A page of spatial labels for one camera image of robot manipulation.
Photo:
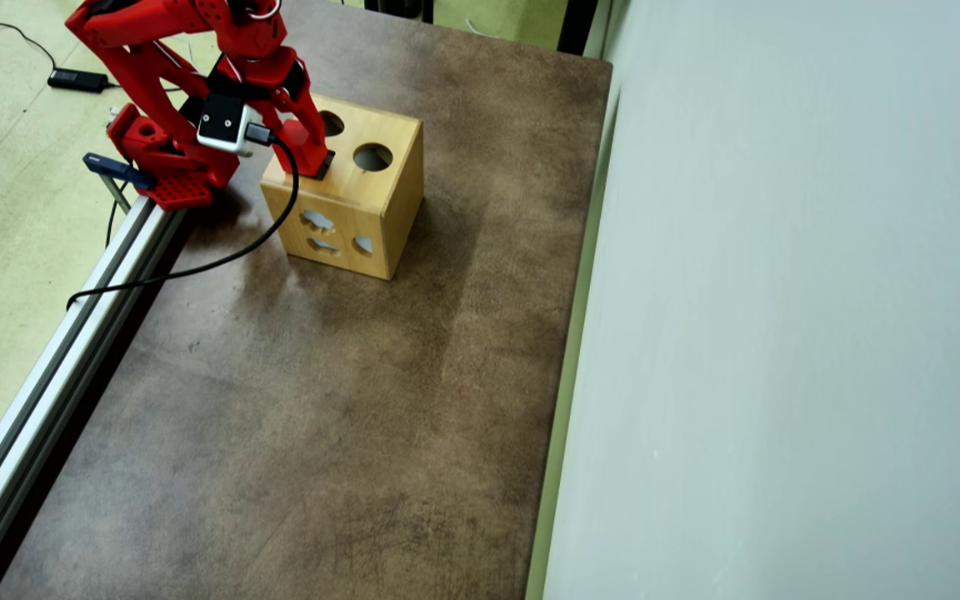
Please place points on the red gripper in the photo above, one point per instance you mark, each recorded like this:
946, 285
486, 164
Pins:
295, 102

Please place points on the dark vertical post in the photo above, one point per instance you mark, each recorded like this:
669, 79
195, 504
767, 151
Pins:
577, 25

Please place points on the aluminium profile rail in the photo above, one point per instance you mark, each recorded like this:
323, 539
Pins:
55, 367

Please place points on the black furniture base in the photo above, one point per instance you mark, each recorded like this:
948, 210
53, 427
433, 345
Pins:
397, 8

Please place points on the wooden shape sorter box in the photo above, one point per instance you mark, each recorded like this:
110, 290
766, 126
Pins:
380, 192

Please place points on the red robot arm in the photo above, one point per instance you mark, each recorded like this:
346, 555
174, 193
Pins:
147, 21

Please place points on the blue clamp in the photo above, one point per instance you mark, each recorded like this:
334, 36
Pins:
113, 167

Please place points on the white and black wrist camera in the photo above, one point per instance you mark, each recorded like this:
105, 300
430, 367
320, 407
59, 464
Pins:
222, 125

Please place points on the black power adapter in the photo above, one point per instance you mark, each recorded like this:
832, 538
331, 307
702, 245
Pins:
78, 80

